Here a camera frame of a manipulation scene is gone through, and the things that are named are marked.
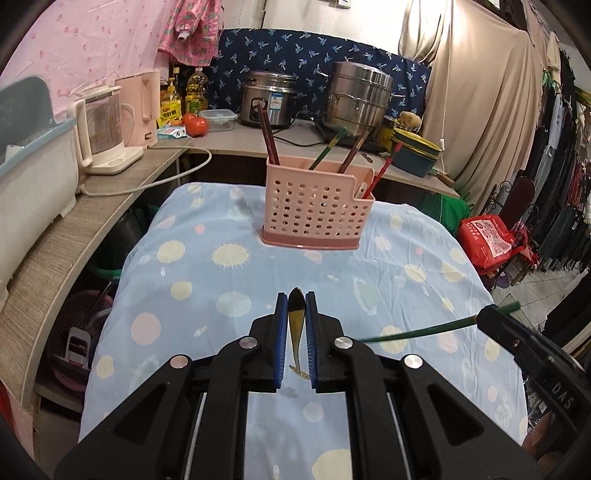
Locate hanging dark clothes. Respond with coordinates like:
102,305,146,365
522,41,591,333

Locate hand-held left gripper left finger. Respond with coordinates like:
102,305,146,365
54,292,289,480

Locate stacked blue bowls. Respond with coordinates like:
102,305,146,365
392,128,444,179

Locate beige curtain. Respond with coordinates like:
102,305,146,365
399,0,548,204

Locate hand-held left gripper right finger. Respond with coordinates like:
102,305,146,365
305,292,542,480

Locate dark red chopstick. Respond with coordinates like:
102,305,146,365
264,107,281,165
257,105,276,164

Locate dark metal chair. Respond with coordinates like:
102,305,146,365
496,175,537,228

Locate blue dotted tablecloth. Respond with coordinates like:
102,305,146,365
78,182,530,480

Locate pink floral garment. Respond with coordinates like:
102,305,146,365
157,0,223,66

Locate white glass kettle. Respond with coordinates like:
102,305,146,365
68,85,145,175

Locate black induction cooker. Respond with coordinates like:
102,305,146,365
315,121,389,154

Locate steel rice cooker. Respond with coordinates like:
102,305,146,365
239,70,299,129

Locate pink perforated utensil basket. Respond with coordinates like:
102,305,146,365
260,156,376,251

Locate gold flower spoon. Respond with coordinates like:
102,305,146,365
286,287,309,382

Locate clear food container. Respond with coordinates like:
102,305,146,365
199,109,239,133

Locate clear cooking oil bottle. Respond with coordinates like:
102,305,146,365
185,68,209,116

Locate white pull cord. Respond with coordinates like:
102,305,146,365
438,0,452,154

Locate red plastic bag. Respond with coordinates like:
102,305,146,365
457,215,539,278

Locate white power cord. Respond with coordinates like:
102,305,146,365
78,148,213,197

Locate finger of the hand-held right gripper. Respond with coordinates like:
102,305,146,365
507,339,583,418
477,306,591,370

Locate green bag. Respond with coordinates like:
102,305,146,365
422,194,474,232

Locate person's right hand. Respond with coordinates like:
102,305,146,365
525,410,558,462

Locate white plastic tub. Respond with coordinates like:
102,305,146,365
0,76,79,296

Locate pink electric appliance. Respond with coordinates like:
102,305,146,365
115,69,161,149

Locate steel steamer pot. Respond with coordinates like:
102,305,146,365
321,61,396,143

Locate red tomato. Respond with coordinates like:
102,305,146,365
182,113,208,138

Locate yellow label oil bottle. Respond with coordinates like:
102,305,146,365
159,76,182,128

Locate navy patterned cloth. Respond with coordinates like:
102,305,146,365
217,28,433,126

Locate pink dotted sheet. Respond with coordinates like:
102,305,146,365
0,0,185,121

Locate curved wooden counter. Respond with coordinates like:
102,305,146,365
0,117,462,407

